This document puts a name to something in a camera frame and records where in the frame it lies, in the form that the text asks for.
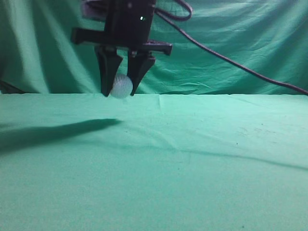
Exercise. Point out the green table cloth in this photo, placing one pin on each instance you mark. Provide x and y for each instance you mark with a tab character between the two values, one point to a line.
83	162

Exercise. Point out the white perforated plastic ball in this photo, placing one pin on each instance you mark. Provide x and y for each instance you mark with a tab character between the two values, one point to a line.
122	86

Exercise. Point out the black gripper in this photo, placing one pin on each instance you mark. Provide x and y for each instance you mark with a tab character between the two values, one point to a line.
127	24

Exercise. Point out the green backdrop cloth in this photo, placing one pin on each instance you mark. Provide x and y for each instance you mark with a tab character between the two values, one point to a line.
267	36

